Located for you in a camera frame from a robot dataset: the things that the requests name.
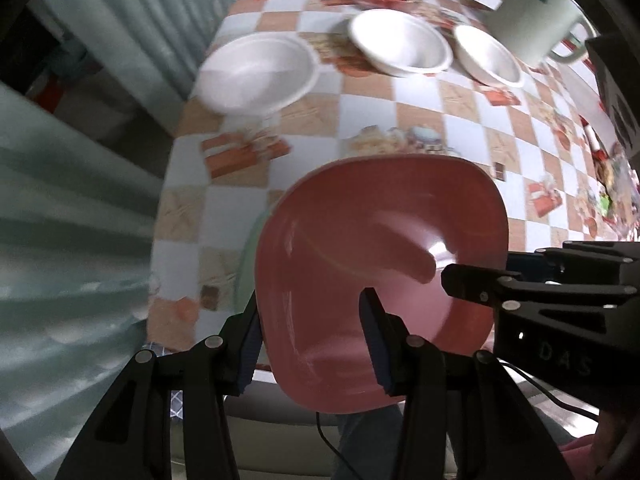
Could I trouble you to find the black object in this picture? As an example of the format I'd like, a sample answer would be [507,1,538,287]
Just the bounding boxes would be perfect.
[585,34,640,153]

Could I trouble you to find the black cable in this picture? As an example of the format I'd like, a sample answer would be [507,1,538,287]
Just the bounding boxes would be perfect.
[500,360,603,418]
[315,410,363,480]

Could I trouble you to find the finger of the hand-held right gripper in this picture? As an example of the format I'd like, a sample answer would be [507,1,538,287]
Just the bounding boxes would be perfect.
[441,262,640,311]
[507,240,640,286]

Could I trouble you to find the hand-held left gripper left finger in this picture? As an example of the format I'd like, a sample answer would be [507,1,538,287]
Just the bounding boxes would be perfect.
[55,292,262,480]

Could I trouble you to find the light green plate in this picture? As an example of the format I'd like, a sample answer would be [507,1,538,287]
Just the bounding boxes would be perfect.
[233,210,273,313]

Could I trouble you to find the white bowl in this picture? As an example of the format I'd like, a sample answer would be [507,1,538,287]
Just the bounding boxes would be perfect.
[453,25,526,88]
[198,35,321,116]
[348,9,454,77]

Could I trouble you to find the colourful snack packets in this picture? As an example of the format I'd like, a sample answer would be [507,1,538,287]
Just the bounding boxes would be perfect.
[580,115,640,241]

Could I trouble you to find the pale green curtain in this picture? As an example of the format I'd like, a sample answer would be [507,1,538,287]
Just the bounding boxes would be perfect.
[0,0,251,466]

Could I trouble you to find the person's leg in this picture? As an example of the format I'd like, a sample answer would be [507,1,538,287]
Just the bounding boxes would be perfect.
[332,404,407,480]

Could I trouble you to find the checkered printed tablecloth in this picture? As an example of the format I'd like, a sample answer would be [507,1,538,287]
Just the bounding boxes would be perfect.
[145,0,640,361]

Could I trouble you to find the pink square plate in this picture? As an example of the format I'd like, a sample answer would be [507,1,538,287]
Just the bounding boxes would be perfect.
[254,155,510,415]

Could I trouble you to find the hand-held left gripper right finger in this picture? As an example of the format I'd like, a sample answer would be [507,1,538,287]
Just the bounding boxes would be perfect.
[359,287,576,480]

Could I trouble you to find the beige seat cushion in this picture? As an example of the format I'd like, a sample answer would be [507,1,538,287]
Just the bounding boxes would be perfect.
[170,370,601,480]

